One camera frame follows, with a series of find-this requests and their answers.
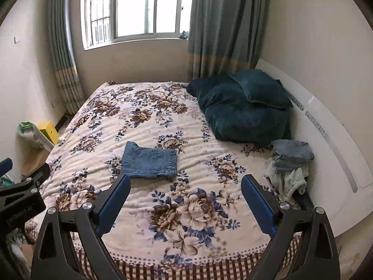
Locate frayed denim garment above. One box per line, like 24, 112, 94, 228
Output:
269, 139, 315, 172

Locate small dark teal pillow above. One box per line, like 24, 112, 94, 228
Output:
229, 69, 294, 110

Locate large dark teal pillow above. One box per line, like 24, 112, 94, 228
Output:
186, 73, 292, 148

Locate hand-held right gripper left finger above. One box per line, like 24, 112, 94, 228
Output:
30, 174, 131, 280

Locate yellow box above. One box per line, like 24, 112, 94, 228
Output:
37, 121, 59, 146

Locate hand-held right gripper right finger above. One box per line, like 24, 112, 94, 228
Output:
241, 174, 341, 280

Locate narrow grey green curtain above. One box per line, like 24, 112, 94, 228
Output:
47, 0, 86, 114

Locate blue denim pants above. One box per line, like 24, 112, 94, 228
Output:
120, 141, 178, 180

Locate wooden nightstand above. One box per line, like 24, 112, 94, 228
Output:
20, 144, 54, 176

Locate wide grey green curtain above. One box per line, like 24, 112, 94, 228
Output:
186, 0, 270, 81

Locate window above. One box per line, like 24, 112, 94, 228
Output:
80, 0, 196, 50

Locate pale green garment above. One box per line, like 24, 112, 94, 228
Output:
265, 160, 309, 203

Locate white headboard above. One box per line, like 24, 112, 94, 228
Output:
255, 58, 373, 238

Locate floral printed blanket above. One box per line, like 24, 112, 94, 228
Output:
25, 81, 309, 280

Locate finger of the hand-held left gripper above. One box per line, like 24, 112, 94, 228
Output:
0, 163, 52, 199
0, 157, 14, 178

